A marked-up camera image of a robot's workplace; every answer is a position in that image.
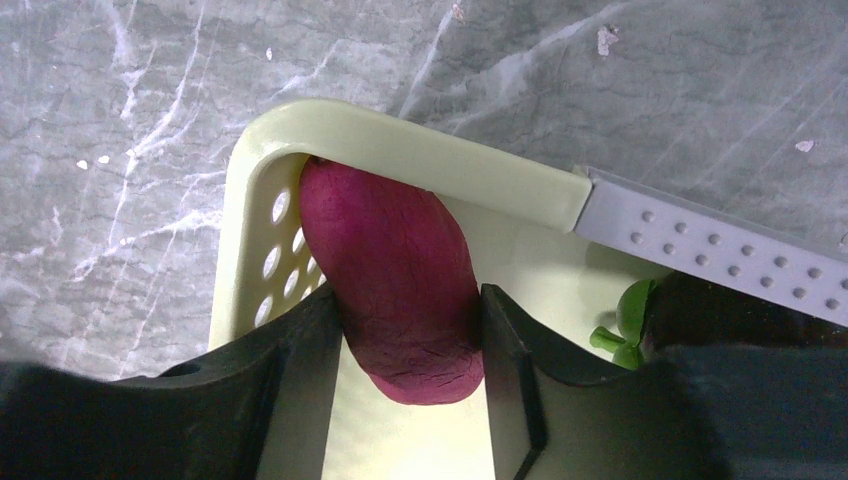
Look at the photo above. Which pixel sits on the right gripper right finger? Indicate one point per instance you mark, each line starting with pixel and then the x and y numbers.
pixel 557 411

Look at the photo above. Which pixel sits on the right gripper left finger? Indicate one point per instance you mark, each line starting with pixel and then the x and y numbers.
pixel 258 407

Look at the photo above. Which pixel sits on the dark brown fruit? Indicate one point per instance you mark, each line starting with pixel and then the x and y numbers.
pixel 680 309

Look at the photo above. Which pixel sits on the pale green perforated basket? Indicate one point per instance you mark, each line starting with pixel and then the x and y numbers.
pixel 562 245

